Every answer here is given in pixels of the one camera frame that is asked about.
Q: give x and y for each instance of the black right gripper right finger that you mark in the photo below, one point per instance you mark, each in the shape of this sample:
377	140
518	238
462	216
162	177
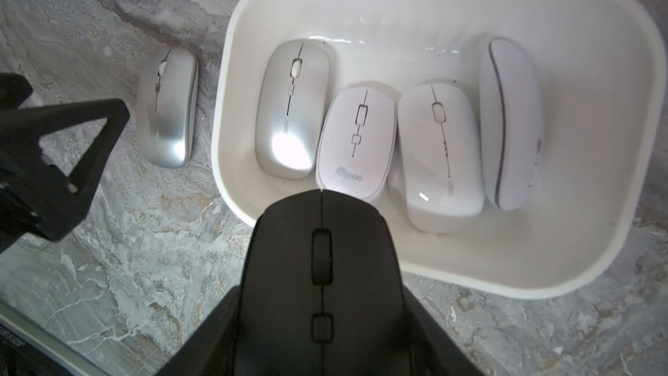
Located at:
433	351

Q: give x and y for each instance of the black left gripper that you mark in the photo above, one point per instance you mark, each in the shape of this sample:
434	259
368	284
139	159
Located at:
10	209

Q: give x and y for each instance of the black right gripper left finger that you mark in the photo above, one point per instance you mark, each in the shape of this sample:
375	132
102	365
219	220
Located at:
210	349

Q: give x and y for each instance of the black computer mouse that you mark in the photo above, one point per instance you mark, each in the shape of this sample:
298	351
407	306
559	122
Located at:
321	292

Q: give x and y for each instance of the silver mouse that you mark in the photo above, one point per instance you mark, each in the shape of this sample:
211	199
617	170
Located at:
291	109
166	104

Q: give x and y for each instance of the white glossy mouse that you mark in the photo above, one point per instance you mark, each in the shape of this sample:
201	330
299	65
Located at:
441	158

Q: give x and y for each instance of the white mouse with logo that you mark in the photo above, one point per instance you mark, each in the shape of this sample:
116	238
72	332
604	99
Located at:
357	144

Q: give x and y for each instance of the white plastic storage box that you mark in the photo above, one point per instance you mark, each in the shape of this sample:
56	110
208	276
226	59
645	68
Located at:
602	72

